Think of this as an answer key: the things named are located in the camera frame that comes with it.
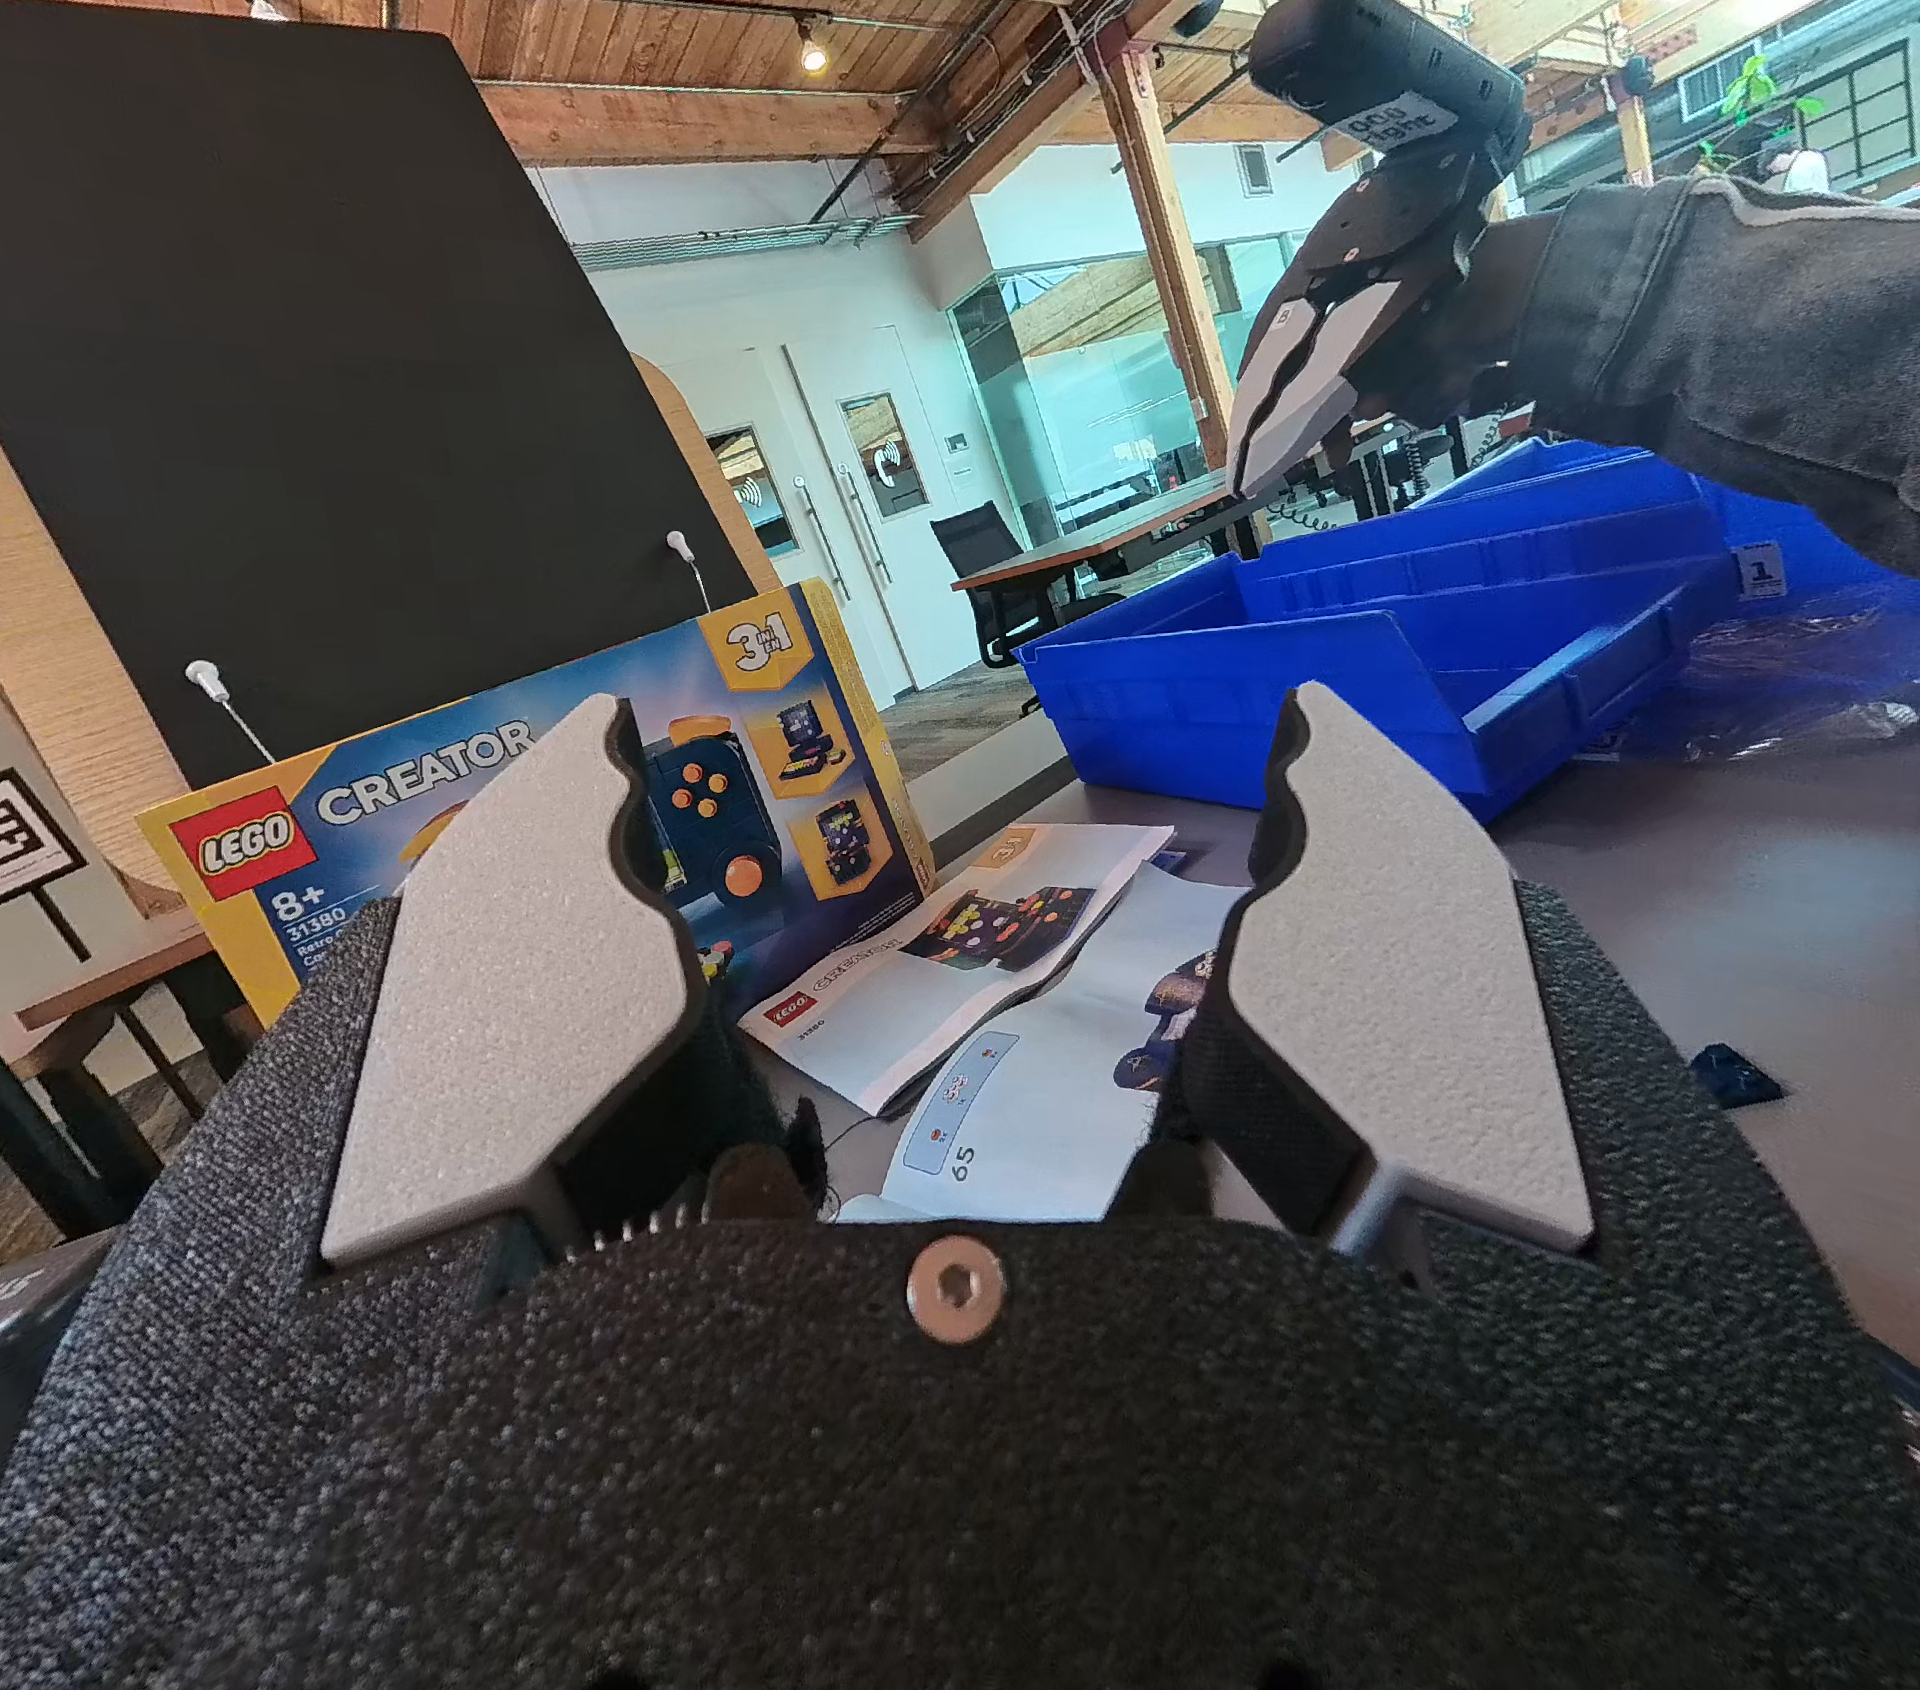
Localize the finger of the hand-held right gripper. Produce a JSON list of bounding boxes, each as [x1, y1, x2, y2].
[[1225, 288, 1326, 501], [1257, 287, 1409, 503]]

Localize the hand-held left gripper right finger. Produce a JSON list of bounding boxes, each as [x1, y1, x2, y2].
[[1177, 682, 1596, 1260]]

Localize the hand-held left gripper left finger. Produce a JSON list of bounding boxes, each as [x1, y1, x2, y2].
[[319, 693, 715, 1272]]

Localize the person's right hand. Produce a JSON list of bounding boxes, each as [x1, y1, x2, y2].
[[1347, 208, 1562, 425]]

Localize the wooden support column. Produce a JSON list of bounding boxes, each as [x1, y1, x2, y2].
[[1099, 45, 1250, 480]]

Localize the long wooden table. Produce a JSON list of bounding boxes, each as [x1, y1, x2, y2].
[[952, 472, 1263, 673]]

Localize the small dark blue brick piece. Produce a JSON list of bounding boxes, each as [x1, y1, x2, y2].
[[1682, 1042, 1790, 1110]]

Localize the black office chair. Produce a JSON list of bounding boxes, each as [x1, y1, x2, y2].
[[930, 503, 1129, 673]]

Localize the green hanging plant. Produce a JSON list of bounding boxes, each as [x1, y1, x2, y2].
[[1702, 47, 1831, 175]]

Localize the wooden side table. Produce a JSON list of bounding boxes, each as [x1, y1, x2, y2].
[[13, 923, 261, 1247]]

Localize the yellow and blue toy box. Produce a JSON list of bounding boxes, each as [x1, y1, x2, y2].
[[134, 581, 940, 1032]]

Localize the large open instruction booklet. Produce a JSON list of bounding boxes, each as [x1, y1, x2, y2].
[[841, 862, 1250, 1228]]

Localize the instruction booklet with arcade picture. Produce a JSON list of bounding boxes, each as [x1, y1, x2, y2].
[[739, 820, 1180, 1118]]

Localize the clear plastic bag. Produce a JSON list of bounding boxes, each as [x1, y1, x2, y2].
[[1626, 611, 1920, 771]]

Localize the black and white marker sign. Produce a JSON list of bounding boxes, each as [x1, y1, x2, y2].
[[0, 766, 96, 965]]

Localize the blue plastic bin with label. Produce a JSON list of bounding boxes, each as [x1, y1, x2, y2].
[[1237, 436, 1920, 673]]

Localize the large black board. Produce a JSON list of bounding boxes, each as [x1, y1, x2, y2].
[[0, 0, 761, 793]]

